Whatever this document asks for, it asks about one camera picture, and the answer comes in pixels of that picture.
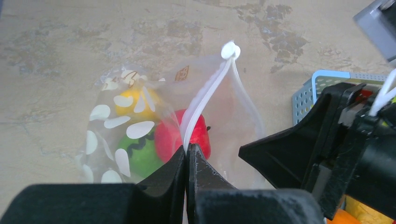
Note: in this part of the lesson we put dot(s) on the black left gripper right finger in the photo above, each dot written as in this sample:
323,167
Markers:
210,199

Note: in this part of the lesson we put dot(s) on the red apple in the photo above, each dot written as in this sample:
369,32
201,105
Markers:
168,139

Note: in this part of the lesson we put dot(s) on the yellow-orange potato-like fruit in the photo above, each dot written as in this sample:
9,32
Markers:
365,214

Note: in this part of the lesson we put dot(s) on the orange fruit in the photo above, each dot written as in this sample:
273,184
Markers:
342,217

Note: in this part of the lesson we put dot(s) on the round yellow lemon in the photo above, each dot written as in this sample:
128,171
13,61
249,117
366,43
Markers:
139,104

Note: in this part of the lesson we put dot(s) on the green fruit with black stripe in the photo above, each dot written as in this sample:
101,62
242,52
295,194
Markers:
137,156

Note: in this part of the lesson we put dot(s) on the clear polka dot zip bag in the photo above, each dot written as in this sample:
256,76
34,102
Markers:
208,86

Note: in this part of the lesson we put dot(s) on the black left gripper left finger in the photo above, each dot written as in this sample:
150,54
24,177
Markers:
158,199

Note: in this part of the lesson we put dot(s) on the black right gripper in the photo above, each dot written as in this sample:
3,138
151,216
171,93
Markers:
338,149

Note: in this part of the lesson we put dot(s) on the light blue plastic basket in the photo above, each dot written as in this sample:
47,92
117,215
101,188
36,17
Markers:
304,99

